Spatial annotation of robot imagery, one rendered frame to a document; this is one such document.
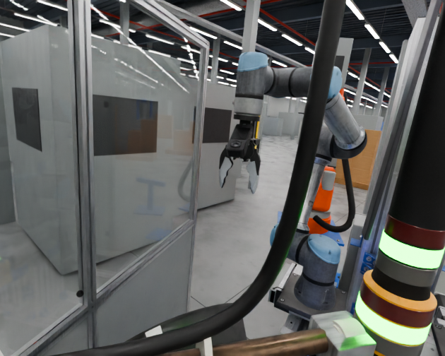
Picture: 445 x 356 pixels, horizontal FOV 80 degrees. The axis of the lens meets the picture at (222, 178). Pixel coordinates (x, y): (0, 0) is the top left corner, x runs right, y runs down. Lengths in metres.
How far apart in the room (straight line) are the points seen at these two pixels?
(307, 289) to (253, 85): 0.73
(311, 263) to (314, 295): 0.12
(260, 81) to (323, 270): 0.67
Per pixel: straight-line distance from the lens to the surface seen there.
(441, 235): 0.21
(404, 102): 0.20
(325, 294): 1.09
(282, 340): 0.20
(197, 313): 0.36
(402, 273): 0.21
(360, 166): 8.31
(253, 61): 0.72
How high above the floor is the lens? 1.68
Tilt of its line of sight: 14 degrees down
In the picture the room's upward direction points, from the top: 6 degrees clockwise
